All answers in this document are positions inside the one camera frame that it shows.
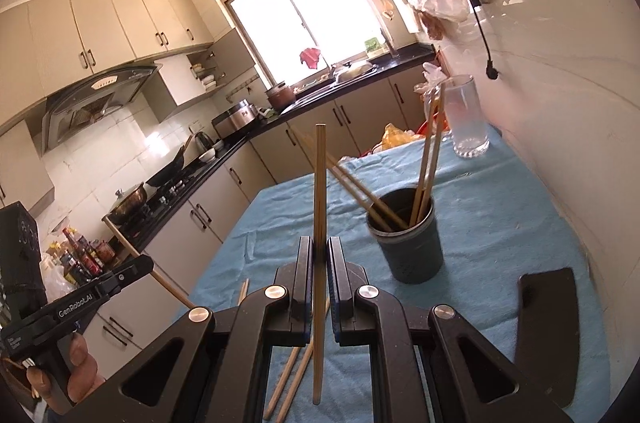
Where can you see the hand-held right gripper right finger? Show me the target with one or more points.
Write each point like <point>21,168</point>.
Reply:
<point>337,293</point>

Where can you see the beige upper cabinets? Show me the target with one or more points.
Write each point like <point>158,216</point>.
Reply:
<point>100,33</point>

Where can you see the stacked white dishes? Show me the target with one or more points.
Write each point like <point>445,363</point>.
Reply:
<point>206,78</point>

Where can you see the black wok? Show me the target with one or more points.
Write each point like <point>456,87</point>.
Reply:
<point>167,170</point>

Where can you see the hanging wooden spoons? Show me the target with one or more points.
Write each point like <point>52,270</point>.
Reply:
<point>387,5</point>

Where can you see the white plastic bag orange contents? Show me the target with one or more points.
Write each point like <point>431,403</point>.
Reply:
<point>430,78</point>

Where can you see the silver rice cooker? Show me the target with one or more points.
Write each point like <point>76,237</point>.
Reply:
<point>234,119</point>

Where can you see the steel pot with lid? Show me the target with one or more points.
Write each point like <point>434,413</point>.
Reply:
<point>125,205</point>

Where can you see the steel kettle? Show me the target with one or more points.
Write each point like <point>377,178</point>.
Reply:
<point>202,143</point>

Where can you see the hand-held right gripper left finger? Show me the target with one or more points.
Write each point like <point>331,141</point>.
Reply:
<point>302,293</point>

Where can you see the red cloth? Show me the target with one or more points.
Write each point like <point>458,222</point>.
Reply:
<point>310,58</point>

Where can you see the clear glass pitcher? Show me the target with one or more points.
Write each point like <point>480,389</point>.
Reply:
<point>467,123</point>

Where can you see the white cutting board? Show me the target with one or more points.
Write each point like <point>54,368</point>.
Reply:
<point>404,10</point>

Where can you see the blue tablecloth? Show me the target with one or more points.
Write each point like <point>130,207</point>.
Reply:
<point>500,228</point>

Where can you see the red plastic basin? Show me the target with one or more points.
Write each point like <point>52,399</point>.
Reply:
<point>436,122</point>

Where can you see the black flat object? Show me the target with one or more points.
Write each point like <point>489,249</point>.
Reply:
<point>547,328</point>

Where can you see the open wall cabinet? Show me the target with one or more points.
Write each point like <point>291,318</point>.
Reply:
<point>175,78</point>

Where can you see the green box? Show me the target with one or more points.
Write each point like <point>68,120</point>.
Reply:
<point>373,46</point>

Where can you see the yellow plastic bag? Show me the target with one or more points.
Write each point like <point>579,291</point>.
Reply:
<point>400,137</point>

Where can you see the long wooden chopstick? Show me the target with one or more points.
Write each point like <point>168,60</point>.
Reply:
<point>295,388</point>
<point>172,289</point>
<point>280,388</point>
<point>320,183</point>
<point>244,292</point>

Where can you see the black kitchen countertop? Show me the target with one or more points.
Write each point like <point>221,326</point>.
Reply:
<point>240,143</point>

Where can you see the brown cooking pot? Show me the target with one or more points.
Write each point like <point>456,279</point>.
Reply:
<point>280,98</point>

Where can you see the group of sauce bottles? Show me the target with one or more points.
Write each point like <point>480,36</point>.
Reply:
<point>82,255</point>

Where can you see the person's left hand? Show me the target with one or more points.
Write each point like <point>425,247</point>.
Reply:
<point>82,368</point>

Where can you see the glass range hood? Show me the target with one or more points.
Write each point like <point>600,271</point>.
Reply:
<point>100,98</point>

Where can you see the dark grey chopstick holder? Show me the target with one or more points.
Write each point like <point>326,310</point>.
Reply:
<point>410,253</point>

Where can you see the white bowl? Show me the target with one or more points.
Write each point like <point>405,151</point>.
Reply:
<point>208,157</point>

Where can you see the black gas stove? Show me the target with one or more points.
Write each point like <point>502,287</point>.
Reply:
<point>160,203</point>

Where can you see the steel pot lid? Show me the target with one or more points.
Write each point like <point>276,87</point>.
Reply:
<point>352,70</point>

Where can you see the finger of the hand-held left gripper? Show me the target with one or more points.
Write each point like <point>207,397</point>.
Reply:
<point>130,273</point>

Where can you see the brown hanging bag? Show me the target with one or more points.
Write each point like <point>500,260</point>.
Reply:
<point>431,27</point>

